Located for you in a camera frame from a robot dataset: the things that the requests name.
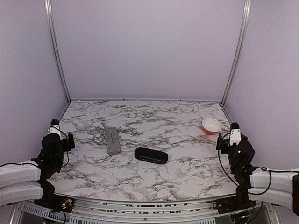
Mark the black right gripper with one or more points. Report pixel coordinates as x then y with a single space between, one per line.
223 142

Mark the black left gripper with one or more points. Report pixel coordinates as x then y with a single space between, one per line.
71 145

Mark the grey marbled glasses case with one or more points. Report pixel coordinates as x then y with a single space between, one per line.
112 141

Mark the black glasses case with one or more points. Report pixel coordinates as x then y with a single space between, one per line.
151 155

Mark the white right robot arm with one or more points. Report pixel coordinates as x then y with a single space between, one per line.
279 187

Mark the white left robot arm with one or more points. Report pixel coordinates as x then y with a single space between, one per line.
29 180

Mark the orange bowl white inside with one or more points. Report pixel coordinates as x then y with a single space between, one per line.
211 126

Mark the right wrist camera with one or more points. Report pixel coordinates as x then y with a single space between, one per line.
235 134

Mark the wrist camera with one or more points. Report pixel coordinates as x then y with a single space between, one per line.
55 128
235 134

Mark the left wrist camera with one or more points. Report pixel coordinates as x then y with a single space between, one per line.
55 128

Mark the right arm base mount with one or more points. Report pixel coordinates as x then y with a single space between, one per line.
234 203

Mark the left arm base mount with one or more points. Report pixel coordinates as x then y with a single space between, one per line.
53 201

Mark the aluminium front rail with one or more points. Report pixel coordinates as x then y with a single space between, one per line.
96 211

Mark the aluminium frame post right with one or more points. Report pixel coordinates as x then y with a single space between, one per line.
238 51

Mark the aluminium frame post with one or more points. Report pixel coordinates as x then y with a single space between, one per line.
55 48
238 51

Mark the aluminium frame post left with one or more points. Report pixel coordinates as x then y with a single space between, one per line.
55 48

